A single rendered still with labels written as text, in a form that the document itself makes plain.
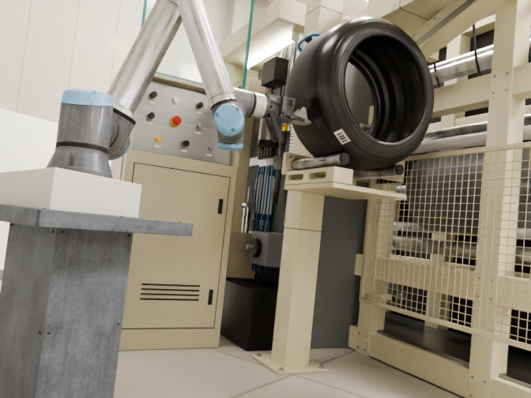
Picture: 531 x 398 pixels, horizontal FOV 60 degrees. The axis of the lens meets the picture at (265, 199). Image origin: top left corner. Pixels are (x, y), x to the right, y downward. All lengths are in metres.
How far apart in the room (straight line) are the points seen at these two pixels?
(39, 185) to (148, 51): 0.62
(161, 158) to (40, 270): 1.00
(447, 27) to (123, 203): 1.53
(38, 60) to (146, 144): 2.19
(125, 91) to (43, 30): 2.75
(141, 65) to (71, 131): 0.38
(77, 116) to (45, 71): 2.86
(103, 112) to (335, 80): 0.81
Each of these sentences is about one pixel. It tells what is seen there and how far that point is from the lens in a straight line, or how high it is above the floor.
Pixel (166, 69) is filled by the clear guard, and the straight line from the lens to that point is 2.32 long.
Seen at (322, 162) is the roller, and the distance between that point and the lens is 1.85.
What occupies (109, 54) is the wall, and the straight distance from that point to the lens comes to 4.69.
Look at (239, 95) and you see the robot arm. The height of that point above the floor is 1.05.
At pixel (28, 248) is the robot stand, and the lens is 1.45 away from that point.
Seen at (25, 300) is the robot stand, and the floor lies 0.35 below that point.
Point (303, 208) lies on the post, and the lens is 2.10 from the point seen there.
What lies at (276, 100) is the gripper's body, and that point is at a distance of 1.72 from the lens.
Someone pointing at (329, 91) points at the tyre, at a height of 1.13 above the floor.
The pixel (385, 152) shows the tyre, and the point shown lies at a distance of 1.85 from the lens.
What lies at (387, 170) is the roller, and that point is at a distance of 1.97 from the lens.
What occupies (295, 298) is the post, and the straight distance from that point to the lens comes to 2.12.
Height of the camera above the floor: 0.61
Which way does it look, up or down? 4 degrees up
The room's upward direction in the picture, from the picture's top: 6 degrees clockwise
